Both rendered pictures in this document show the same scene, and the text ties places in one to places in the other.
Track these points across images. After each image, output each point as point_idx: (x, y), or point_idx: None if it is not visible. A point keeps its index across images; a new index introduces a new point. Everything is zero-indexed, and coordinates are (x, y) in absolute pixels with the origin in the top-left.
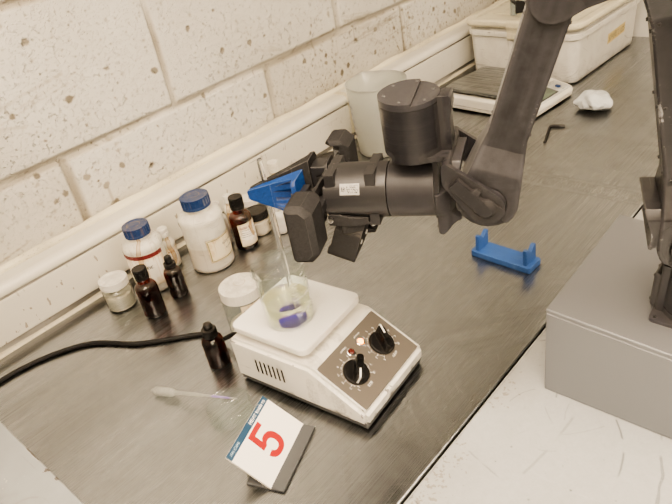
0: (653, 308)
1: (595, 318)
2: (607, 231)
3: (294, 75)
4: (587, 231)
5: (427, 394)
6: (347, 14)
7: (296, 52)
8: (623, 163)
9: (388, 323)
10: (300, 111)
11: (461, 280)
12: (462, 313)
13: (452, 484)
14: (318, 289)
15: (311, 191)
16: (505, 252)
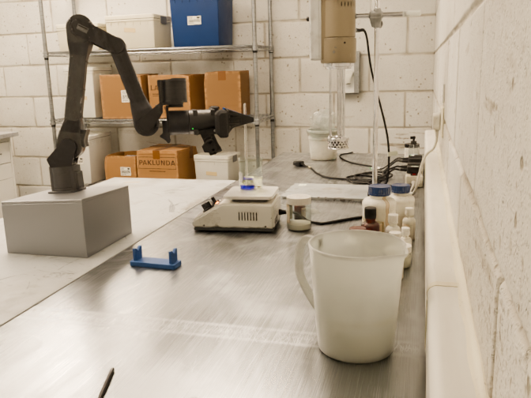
0: (83, 188)
1: (107, 186)
2: (92, 196)
3: (462, 209)
4: (89, 284)
5: (186, 226)
6: (476, 185)
7: (468, 184)
8: (20, 347)
9: (209, 210)
10: (453, 256)
11: (184, 254)
12: (178, 244)
13: (167, 215)
14: (246, 194)
15: (212, 107)
16: (155, 260)
